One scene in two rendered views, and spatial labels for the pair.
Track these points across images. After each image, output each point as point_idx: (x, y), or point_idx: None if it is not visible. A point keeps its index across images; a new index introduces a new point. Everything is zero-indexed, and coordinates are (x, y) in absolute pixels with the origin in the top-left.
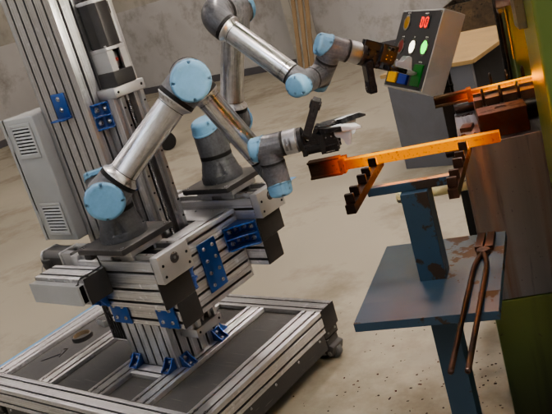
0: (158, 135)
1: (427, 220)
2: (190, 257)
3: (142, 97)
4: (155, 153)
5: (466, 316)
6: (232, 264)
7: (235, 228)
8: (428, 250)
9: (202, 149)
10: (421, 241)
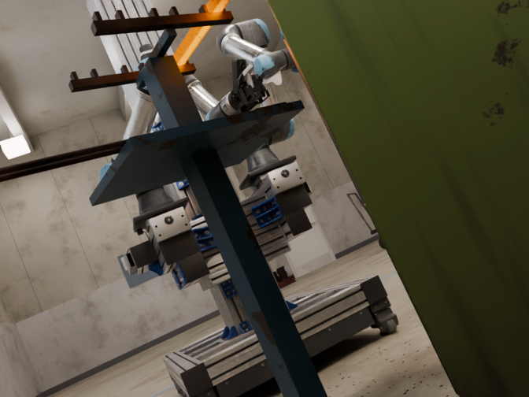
0: (138, 120)
1: (158, 87)
2: (187, 221)
3: None
4: None
5: (120, 156)
6: (263, 238)
7: (264, 208)
8: (169, 120)
9: None
10: (164, 113)
